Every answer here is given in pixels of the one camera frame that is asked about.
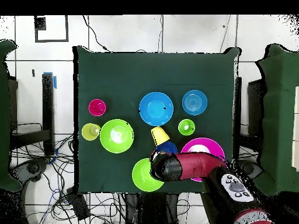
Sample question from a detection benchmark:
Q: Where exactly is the large pink bowl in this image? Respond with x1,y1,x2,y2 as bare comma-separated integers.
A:
180,137,227,183

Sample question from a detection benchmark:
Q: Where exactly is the green bowl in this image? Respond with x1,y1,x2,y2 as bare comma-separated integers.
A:
131,157,165,193
99,118,135,154

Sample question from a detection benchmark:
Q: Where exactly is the translucent yellow cup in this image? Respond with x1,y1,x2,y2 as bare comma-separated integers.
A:
81,122,102,141

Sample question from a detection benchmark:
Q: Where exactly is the black pedestal leg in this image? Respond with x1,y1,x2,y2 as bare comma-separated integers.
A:
9,157,50,184
238,159,265,179

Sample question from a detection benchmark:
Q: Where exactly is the red cup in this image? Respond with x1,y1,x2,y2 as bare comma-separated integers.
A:
88,98,107,117

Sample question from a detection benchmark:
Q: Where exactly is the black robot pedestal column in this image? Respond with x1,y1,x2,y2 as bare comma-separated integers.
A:
124,192,179,224

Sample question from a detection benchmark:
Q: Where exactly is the translucent light blue bowl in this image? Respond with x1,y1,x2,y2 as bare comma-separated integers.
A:
181,89,208,116

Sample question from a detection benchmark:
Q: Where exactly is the black floor cable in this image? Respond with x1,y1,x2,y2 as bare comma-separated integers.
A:
81,15,111,53

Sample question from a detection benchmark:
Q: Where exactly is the green cloth-covered side table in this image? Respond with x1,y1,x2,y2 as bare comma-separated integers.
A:
0,38,23,193
253,43,299,197

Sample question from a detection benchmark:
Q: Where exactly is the orange cup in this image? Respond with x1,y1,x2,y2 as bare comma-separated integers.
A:
150,125,171,147

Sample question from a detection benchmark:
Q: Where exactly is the blue tape strip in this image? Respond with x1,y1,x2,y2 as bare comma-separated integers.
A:
43,71,57,89

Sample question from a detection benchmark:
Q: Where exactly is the green cup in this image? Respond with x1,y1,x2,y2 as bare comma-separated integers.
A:
178,118,196,137

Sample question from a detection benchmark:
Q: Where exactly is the small dark blue bowl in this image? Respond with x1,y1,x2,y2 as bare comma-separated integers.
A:
155,141,179,155

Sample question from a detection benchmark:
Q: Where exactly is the tangle of black cables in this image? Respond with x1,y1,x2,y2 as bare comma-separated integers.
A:
10,134,127,224

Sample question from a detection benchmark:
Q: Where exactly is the dark green tablecloth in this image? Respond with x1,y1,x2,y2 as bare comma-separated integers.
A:
72,45,241,194

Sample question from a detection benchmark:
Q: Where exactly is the black stand frame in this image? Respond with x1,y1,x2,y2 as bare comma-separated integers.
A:
234,76,267,155
10,73,55,156

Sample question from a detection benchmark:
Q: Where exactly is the black power strip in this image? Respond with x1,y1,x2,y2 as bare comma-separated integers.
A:
66,187,91,221

